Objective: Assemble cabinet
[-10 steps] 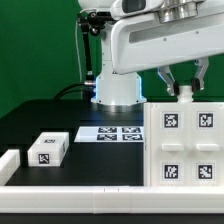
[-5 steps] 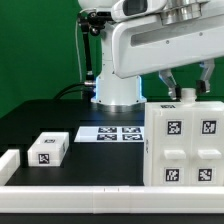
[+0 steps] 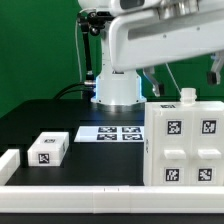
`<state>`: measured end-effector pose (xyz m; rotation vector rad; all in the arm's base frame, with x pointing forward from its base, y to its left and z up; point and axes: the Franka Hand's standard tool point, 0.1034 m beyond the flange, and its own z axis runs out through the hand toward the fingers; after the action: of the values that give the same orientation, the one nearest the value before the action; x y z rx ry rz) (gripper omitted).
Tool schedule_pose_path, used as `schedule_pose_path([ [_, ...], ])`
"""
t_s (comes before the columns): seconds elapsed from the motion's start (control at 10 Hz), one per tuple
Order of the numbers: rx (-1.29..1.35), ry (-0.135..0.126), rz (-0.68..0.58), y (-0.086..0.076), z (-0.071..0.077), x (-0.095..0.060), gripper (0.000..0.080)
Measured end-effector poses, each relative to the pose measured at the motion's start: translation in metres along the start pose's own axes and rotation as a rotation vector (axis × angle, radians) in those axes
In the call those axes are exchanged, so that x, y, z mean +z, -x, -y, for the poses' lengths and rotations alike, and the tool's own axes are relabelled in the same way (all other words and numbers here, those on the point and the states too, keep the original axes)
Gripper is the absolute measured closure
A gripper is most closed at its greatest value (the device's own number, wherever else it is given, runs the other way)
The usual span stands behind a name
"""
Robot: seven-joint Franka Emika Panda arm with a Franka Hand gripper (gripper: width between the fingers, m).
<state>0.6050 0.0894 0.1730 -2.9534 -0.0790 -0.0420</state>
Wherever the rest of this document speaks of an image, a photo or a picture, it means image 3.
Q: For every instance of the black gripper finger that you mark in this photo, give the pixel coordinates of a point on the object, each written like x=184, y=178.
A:
x=214, y=76

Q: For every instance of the white cabinet top block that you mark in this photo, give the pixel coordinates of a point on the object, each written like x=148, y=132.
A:
x=48, y=149

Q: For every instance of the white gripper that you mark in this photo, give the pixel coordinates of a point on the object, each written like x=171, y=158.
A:
x=141, y=40

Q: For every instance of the white U-shaped fence frame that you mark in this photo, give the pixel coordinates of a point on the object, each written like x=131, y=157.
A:
x=115, y=199

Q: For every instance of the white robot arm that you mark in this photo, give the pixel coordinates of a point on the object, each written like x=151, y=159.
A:
x=123, y=89

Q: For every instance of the white marker base plate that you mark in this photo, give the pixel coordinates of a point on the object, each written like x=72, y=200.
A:
x=115, y=134

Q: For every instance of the white cabinet door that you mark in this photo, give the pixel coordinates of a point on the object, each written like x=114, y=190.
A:
x=208, y=149
x=171, y=148

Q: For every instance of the white cabinet body box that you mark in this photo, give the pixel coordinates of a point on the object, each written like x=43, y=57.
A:
x=187, y=103

